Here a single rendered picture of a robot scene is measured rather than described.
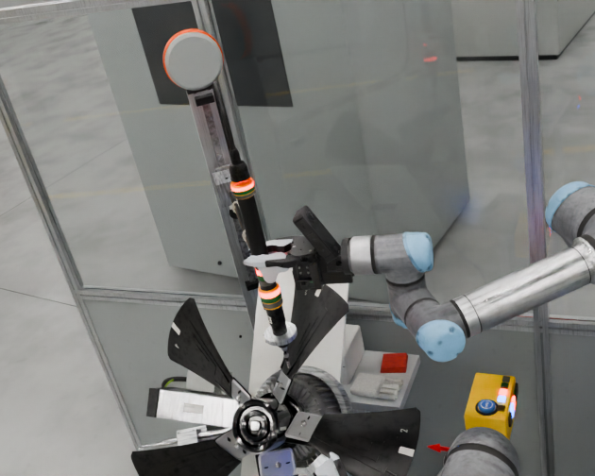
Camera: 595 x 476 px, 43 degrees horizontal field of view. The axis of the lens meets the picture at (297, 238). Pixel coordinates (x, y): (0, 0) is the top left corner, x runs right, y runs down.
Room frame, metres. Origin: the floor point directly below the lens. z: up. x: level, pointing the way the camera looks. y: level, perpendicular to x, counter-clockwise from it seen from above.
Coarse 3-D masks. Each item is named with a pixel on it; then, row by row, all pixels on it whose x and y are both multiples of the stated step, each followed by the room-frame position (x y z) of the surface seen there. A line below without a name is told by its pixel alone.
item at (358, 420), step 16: (336, 416) 1.32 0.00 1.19; (352, 416) 1.31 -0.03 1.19; (368, 416) 1.30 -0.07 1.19; (384, 416) 1.28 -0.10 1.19; (400, 416) 1.27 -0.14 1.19; (416, 416) 1.26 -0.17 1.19; (320, 432) 1.27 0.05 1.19; (336, 432) 1.27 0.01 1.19; (352, 432) 1.26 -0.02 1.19; (368, 432) 1.25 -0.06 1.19; (384, 432) 1.24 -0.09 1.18; (416, 432) 1.22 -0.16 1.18; (320, 448) 1.23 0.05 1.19; (336, 448) 1.22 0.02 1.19; (352, 448) 1.21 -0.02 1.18; (368, 448) 1.21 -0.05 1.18; (384, 448) 1.20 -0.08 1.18; (352, 464) 1.18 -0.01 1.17; (368, 464) 1.17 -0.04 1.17; (384, 464) 1.16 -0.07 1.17; (400, 464) 1.16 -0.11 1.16
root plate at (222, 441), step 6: (228, 432) 1.35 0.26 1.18; (222, 438) 1.35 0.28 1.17; (234, 438) 1.35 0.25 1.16; (222, 444) 1.36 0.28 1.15; (228, 444) 1.35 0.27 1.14; (228, 450) 1.36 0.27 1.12; (234, 450) 1.36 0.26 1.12; (240, 450) 1.36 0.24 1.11; (246, 450) 1.36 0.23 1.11; (234, 456) 1.36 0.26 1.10; (240, 456) 1.36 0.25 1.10
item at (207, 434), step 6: (204, 432) 1.47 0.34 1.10; (210, 432) 1.46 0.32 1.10; (216, 432) 1.45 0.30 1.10; (222, 432) 1.44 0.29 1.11; (174, 438) 1.49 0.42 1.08; (198, 438) 1.46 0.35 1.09; (204, 438) 1.45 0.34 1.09; (210, 438) 1.45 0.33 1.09; (156, 444) 1.51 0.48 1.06; (162, 444) 1.50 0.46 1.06; (168, 444) 1.49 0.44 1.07
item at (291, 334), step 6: (288, 324) 1.33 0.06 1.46; (270, 330) 1.32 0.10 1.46; (288, 330) 1.31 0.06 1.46; (294, 330) 1.30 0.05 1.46; (264, 336) 1.30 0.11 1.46; (270, 336) 1.30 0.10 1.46; (276, 336) 1.29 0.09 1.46; (282, 336) 1.29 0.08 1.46; (288, 336) 1.28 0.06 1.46; (294, 336) 1.29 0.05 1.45; (270, 342) 1.28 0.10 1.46; (276, 342) 1.28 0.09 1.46; (282, 342) 1.27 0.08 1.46; (288, 342) 1.28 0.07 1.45
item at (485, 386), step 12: (480, 384) 1.44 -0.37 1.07; (492, 384) 1.43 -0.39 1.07; (480, 396) 1.40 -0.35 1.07; (492, 396) 1.39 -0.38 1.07; (468, 408) 1.37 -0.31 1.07; (468, 420) 1.35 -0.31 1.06; (480, 420) 1.33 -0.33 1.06; (492, 420) 1.32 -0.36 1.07; (504, 420) 1.31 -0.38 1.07; (504, 432) 1.31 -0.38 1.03
